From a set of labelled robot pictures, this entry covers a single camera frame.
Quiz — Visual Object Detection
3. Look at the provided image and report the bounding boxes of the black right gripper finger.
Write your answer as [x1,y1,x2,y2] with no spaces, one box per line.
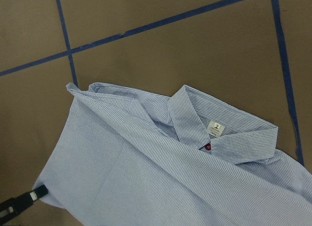
[0,185,48,218]

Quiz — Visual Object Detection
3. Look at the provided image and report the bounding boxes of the light blue striped shirt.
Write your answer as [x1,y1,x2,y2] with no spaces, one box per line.
[35,82,312,226]

